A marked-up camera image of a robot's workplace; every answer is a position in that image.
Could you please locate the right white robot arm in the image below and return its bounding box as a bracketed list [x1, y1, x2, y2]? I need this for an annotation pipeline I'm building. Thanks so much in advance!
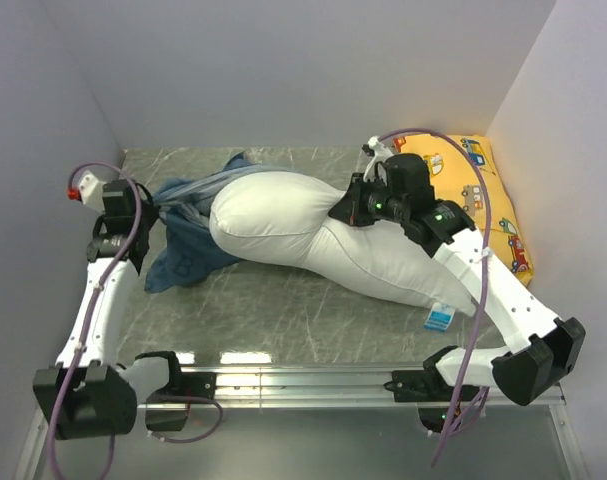
[329, 154, 586, 406]

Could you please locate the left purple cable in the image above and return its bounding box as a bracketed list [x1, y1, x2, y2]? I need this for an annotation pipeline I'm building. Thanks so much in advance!
[45, 162, 149, 480]

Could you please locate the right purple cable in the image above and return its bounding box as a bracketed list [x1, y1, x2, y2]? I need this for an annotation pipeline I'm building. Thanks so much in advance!
[380, 128, 494, 469]

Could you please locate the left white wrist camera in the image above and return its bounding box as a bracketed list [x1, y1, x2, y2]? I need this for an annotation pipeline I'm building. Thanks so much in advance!
[67, 170, 106, 212]

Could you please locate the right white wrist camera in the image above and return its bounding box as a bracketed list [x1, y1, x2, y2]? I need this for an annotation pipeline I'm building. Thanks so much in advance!
[362, 136, 394, 177]

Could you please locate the aluminium mounting rail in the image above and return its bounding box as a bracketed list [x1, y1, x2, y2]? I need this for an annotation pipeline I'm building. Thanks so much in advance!
[132, 363, 567, 412]

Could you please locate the purple cable loop below rail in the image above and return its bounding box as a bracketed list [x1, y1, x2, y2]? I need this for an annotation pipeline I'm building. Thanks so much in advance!
[147, 394, 225, 445]

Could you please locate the white pillow insert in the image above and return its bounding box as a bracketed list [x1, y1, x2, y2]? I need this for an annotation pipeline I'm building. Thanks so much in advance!
[209, 171, 475, 316]

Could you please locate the blue cartoon print pillowcase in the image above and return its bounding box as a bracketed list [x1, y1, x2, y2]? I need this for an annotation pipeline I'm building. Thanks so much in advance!
[144, 152, 291, 294]

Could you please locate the yellow car print pillow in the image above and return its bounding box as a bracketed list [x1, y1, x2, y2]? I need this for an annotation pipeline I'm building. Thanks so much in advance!
[392, 134, 534, 286]

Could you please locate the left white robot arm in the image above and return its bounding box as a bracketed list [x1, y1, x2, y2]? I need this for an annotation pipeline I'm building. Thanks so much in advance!
[33, 171, 216, 440]

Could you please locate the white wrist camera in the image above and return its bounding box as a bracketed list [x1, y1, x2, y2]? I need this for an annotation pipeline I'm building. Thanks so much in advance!
[362, 136, 394, 177]
[67, 170, 106, 212]

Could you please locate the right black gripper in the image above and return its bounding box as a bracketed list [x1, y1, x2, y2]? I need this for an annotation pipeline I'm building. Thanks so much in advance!
[330, 171, 410, 226]

